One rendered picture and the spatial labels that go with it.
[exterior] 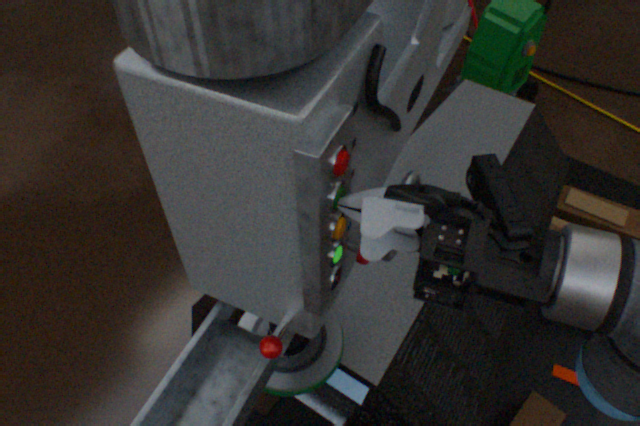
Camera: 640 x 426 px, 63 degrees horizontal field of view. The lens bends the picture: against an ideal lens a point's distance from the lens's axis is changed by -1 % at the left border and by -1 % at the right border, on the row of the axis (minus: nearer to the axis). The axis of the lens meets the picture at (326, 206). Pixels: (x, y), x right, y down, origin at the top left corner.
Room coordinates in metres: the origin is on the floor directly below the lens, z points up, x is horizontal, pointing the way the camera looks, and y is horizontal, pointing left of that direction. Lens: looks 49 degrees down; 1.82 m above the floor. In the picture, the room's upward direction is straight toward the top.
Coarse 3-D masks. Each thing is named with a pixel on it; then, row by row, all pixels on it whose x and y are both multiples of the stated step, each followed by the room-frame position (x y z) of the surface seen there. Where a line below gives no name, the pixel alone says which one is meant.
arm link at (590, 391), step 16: (592, 336) 0.26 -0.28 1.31; (592, 352) 0.24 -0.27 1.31; (608, 352) 0.23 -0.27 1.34; (576, 368) 0.25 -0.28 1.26; (592, 368) 0.23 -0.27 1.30; (608, 368) 0.22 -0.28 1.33; (624, 368) 0.21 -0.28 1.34; (592, 384) 0.22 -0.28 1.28; (608, 384) 0.21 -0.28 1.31; (624, 384) 0.20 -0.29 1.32; (592, 400) 0.21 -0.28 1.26; (608, 400) 0.20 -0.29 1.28; (624, 400) 0.20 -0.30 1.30; (624, 416) 0.19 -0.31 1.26
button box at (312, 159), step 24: (336, 120) 0.39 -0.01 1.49; (312, 144) 0.35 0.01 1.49; (336, 144) 0.37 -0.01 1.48; (312, 168) 0.34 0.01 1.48; (312, 192) 0.34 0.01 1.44; (312, 216) 0.34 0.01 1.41; (336, 216) 0.37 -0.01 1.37; (312, 240) 0.34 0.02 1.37; (336, 240) 0.38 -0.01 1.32; (312, 264) 0.34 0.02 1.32; (312, 288) 0.34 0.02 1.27; (336, 288) 0.38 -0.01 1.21; (312, 312) 0.34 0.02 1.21
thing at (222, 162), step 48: (336, 48) 0.46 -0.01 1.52; (144, 96) 0.43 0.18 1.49; (192, 96) 0.40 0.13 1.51; (240, 96) 0.39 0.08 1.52; (288, 96) 0.38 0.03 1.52; (336, 96) 0.41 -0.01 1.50; (144, 144) 0.44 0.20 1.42; (192, 144) 0.41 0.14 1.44; (240, 144) 0.38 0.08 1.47; (288, 144) 0.36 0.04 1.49; (192, 192) 0.42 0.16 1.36; (240, 192) 0.39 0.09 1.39; (288, 192) 0.36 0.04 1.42; (192, 240) 0.43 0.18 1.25; (240, 240) 0.39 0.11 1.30; (288, 240) 0.37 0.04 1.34; (240, 288) 0.40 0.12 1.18; (288, 288) 0.37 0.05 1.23
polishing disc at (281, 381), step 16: (240, 320) 0.53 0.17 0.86; (256, 320) 0.53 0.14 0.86; (336, 320) 0.53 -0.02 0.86; (320, 336) 0.49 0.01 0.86; (336, 336) 0.49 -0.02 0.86; (304, 352) 0.46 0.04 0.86; (320, 352) 0.46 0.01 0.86; (336, 352) 0.46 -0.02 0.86; (288, 368) 0.42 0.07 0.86; (304, 368) 0.42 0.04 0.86; (320, 368) 0.42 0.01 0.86; (272, 384) 0.39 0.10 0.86; (288, 384) 0.39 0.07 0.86; (304, 384) 0.39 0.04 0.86
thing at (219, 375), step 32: (224, 320) 0.42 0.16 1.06; (192, 352) 0.35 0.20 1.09; (224, 352) 0.36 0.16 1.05; (256, 352) 0.36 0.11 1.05; (160, 384) 0.29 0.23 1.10; (192, 384) 0.31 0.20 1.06; (224, 384) 0.31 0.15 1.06; (256, 384) 0.30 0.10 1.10; (160, 416) 0.26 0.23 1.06; (192, 416) 0.27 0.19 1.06; (224, 416) 0.27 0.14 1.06
